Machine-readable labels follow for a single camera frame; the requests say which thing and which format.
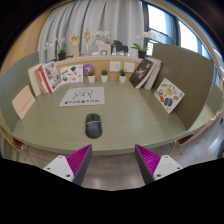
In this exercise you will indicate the white printed mouse pad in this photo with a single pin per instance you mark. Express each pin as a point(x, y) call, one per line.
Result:
point(83, 96)

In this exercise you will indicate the black computer mouse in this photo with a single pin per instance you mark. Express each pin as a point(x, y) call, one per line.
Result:
point(93, 126)

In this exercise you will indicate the white wall socket plate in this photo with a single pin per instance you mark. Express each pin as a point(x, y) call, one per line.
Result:
point(129, 67)
point(115, 66)

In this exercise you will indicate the white books stack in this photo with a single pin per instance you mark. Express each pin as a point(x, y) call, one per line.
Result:
point(156, 71)

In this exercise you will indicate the wooden shelf ledge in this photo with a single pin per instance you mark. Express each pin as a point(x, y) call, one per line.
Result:
point(100, 61)

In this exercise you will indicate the colourful food sticker card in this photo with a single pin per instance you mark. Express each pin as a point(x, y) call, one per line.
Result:
point(169, 95)

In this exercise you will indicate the orange chair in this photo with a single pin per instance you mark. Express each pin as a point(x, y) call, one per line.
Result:
point(15, 144)
point(186, 139)

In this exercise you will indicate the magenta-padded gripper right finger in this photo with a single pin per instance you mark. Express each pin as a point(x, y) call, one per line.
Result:
point(165, 165)

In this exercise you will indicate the purple round number sign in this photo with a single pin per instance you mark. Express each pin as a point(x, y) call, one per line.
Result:
point(88, 67)

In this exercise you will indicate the wooden mannequin figure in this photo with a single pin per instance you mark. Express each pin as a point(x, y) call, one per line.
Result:
point(88, 38)

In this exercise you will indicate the beige card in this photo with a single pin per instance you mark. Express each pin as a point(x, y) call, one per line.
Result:
point(23, 101)

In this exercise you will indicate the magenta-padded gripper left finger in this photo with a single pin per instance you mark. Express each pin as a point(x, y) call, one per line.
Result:
point(60, 166)

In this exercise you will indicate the olive green divider panel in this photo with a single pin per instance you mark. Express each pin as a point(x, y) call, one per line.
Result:
point(190, 76)

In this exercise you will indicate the white illustrated sticker sheet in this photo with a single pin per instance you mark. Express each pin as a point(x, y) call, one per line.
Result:
point(71, 74)

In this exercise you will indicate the small succulent in white pot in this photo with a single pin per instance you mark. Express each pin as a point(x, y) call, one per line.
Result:
point(122, 79)
point(104, 78)
point(91, 78)

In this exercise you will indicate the window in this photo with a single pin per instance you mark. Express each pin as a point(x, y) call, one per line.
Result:
point(188, 38)

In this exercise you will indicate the black horse figurine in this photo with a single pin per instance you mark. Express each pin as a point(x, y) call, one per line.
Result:
point(120, 46)

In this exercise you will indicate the wooden hand model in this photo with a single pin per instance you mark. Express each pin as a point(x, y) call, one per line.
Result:
point(75, 43)

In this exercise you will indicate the black cover book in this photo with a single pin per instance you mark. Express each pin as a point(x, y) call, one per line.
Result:
point(140, 74)

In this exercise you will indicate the photo magazine with red spine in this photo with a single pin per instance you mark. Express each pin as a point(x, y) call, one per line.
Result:
point(51, 76)

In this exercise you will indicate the pink horse figurine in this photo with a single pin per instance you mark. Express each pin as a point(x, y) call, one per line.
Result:
point(104, 48)

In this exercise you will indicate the grey curtain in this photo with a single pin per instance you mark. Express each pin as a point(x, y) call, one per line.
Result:
point(113, 16)

